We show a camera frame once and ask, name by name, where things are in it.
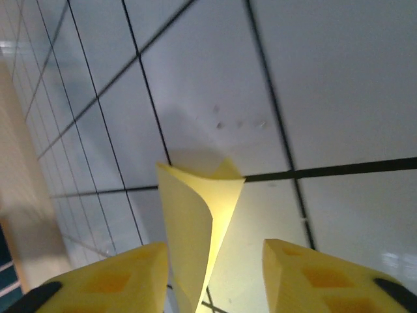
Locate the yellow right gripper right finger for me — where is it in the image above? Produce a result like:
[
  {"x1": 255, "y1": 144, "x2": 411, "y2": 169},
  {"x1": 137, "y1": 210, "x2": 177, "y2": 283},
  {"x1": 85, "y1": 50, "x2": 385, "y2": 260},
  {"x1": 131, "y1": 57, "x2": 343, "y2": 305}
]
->
[{"x1": 262, "y1": 237, "x2": 417, "y2": 313}]

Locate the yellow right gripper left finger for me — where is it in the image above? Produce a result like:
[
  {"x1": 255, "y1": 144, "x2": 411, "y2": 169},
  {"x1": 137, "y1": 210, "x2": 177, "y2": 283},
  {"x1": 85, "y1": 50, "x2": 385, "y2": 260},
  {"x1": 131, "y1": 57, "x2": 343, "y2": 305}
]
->
[{"x1": 6, "y1": 241, "x2": 171, "y2": 313}]

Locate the yellow cloth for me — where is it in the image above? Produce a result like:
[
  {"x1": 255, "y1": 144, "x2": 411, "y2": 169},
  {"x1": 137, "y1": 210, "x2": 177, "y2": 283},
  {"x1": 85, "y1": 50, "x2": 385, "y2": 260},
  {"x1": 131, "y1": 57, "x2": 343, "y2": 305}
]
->
[{"x1": 155, "y1": 157, "x2": 246, "y2": 313}]

